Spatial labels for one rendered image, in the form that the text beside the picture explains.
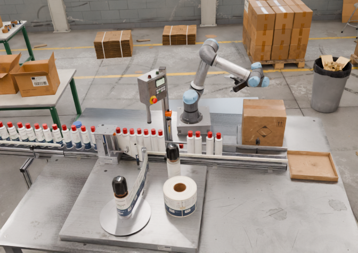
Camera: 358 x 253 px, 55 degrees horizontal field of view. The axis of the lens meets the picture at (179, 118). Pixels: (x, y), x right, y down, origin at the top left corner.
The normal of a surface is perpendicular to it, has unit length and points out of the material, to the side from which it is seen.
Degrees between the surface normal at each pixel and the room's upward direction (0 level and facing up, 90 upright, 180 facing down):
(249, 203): 0
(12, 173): 0
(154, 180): 0
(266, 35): 88
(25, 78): 92
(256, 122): 90
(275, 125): 90
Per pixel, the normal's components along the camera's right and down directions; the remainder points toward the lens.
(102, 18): -0.02, 0.56
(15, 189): -0.04, -0.83
